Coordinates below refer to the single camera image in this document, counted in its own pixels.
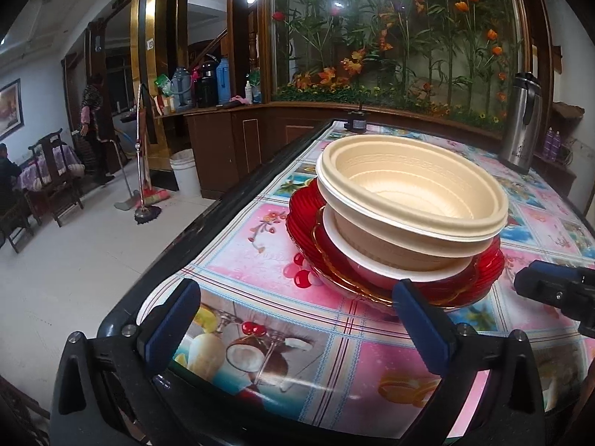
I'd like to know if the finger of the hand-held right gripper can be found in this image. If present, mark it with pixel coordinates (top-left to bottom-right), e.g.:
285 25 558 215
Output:
514 260 595 310

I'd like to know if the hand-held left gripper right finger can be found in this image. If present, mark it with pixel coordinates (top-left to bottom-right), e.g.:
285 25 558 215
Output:
392 279 544 446

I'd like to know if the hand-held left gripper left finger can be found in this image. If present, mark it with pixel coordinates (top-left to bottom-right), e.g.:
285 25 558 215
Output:
50 279 202 446

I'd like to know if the white foam bowl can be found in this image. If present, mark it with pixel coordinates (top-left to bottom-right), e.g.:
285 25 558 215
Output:
322 204 473 290

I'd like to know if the large cream bowl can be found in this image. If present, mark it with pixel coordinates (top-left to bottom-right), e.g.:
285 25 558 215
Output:
316 136 508 271

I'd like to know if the red gold-rimmed plate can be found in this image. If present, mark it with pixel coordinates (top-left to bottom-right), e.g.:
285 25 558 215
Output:
312 204 493 300

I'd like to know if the large red glass plate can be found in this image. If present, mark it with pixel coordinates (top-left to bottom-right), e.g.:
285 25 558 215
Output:
285 185 505 310

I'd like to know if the medium cream bowl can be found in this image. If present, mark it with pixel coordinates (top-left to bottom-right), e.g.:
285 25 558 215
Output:
317 136 507 237

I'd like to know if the small wooden cabinet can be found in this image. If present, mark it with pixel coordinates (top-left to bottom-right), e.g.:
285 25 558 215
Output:
534 149 579 198

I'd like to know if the metal pole mop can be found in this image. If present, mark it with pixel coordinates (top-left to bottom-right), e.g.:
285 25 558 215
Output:
114 84 163 227

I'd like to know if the red and green broom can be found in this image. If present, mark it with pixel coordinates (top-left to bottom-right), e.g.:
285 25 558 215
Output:
139 188 170 208

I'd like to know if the white bucket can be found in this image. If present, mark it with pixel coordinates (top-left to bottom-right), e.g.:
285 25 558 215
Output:
170 149 200 198

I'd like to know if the stainless steel thermos jug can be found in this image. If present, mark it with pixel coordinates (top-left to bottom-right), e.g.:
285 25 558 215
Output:
499 72 544 175

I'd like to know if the dark wooden chair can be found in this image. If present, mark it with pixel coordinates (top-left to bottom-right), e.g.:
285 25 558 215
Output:
0 186 33 252
28 129 84 226

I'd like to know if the table with purple cloth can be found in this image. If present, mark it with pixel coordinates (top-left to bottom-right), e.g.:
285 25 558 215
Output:
19 144 84 191

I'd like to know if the large clear water bottle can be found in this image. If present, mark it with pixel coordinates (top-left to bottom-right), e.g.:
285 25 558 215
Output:
171 67 193 109

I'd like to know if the black thermos flask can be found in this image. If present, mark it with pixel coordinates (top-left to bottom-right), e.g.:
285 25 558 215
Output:
197 55 219 109

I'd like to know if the blue thermos flask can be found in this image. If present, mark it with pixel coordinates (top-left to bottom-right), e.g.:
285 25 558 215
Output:
216 58 232 105

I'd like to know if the gold and black pillar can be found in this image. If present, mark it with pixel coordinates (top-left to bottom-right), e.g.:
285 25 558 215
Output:
130 0 189 177

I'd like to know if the artificial flower display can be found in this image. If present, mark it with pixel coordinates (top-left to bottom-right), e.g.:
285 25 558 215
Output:
267 0 535 133

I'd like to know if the framed wall picture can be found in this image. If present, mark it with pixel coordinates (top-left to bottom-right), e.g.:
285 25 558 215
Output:
0 79 22 142

